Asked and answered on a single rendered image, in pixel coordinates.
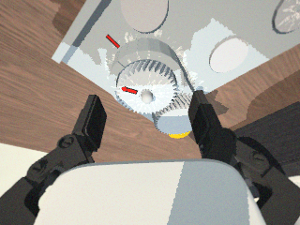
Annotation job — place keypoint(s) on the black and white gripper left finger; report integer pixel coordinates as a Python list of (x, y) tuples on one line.
[(19, 204)]

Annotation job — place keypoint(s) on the yellow short cylinder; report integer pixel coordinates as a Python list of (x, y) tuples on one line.
[(179, 136)]

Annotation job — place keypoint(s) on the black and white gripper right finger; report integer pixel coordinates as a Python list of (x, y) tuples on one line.
[(279, 200)]

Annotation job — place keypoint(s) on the white gear with red arrow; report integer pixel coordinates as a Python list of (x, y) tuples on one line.
[(146, 75)]

